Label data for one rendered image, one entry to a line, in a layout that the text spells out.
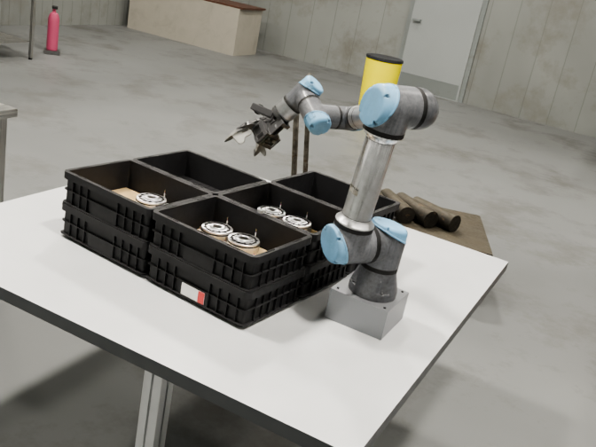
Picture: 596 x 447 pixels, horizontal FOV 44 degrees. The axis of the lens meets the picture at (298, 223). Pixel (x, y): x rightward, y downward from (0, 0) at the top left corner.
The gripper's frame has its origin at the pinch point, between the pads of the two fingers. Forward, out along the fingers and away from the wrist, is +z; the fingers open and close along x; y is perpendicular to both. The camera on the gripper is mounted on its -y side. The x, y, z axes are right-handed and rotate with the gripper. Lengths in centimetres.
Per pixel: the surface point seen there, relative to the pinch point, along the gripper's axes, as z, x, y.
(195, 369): 17, -35, 80
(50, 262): 54, -41, 21
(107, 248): 43, -27, 20
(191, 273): 19, -22, 45
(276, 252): -6, -13, 52
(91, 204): 39, -34, 7
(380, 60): 56, 475, -400
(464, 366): 27, 168, 49
